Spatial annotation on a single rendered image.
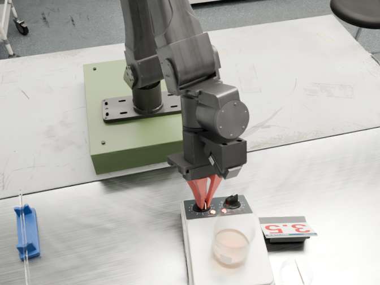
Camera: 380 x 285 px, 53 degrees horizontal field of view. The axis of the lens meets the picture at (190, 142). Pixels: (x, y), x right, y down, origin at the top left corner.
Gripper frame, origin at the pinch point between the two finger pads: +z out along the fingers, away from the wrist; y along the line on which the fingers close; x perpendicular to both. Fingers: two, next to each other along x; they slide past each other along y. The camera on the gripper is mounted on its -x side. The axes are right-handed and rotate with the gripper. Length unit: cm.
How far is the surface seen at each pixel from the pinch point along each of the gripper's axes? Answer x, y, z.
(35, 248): 11.3, -28.0, 5.9
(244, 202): -1.8, 7.5, 1.4
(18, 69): 61, -22, -20
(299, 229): -8.8, 14.7, 5.8
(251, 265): -13.9, 0.5, 4.5
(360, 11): 73, 124, -28
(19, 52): 237, -11, -12
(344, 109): 10.0, 45.5, -7.7
